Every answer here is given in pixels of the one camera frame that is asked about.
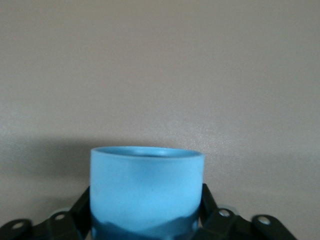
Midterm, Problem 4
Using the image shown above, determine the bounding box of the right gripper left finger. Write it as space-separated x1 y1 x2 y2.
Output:
0 186 93 240

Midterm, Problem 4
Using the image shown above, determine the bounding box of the light blue cup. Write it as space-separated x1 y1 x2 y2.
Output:
89 145 206 240

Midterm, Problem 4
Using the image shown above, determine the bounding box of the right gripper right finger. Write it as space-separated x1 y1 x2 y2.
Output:
198 183 299 240

